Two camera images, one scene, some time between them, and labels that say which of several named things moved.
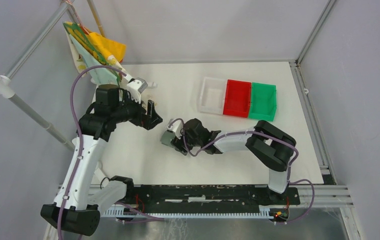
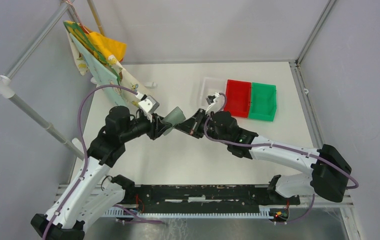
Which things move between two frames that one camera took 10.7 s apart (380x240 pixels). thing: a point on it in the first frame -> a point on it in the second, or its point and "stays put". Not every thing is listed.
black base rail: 146,197 stays put
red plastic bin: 237,98 stays put
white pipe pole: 1,83 stays put
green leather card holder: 166,137 -> 174,117
